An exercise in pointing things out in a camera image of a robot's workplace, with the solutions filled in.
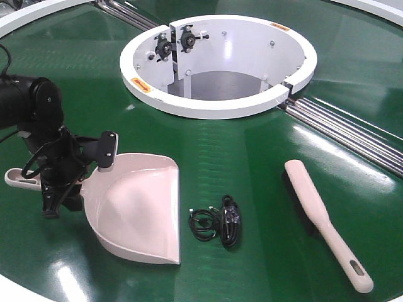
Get pink plastic dustpan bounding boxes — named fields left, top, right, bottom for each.
left=4, top=152, right=182, bottom=266

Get beige hand brush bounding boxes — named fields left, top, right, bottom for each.
left=284, top=159, right=374, bottom=294

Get thick black cable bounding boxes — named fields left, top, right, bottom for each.
left=219, top=194, right=242, bottom=248

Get thin black cable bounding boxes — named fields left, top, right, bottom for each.
left=188, top=206, right=221, bottom=242

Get black bearing mount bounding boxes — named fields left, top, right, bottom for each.
left=179, top=25, right=210, bottom=53
left=155, top=33, right=173, bottom=62

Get right black bearing mount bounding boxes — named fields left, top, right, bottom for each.
left=179, top=25, right=210, bottom=53

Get white central ring housing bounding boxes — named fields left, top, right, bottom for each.
left=119, top=15, right=317, bottom=120

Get green conveyor belt surface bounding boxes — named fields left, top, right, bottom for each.
left=1, top=3, right=402, bottom=301

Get steel roller strip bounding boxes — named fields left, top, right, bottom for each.
left=278, top=98, right=402, bottom=178
left=94, top=0, right=159, bottom=31

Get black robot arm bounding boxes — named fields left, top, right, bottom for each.
left=1, top=75, right=118, bottom=219

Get left black bearing mount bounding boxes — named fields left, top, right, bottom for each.
left=155, top=33, right=173, bottom=62

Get upper left steel roller strip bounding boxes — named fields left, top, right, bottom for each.
left=94, top=0, right=159, bottom=31

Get right steel roller strip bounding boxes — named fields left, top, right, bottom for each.
left=278, top=98, right=402, bottom=178

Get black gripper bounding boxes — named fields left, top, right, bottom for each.
left=30, top=125, right=118, bottom=219

